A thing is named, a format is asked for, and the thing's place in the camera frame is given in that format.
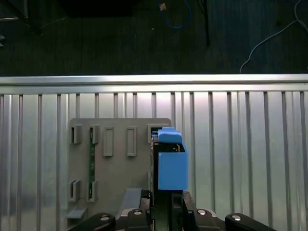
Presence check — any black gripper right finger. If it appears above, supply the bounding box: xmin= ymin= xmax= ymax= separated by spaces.
xmin=181 ymin=191 xmax=271 ymax=231

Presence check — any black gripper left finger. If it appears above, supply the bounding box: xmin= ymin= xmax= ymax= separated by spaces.
xmin=69 ymin=189 xmax=154 ymax=231

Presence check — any hard disk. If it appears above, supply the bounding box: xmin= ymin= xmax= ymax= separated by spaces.
xmin=148 ymin=127 xmax=190 ymax=231

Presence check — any grey parts rack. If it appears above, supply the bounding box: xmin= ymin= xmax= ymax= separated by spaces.
xmin=66 ymin=117 xmax=172 ymax=229

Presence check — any green RAM stick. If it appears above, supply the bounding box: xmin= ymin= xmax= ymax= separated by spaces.
xmin=89 ymin=127 xmax=95 ymax=201

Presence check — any white cable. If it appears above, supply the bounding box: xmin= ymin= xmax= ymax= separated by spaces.
xmin=239 ymin=0 xmax=308 ymax=74

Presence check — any blue cable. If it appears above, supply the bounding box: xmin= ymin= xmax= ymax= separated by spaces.
xmin=157 ymin=0 xmax=193 ymax=29

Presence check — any grey metal frame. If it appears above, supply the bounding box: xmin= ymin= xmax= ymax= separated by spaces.
xmin=0 ymin=0 xmax=31 ymax=33

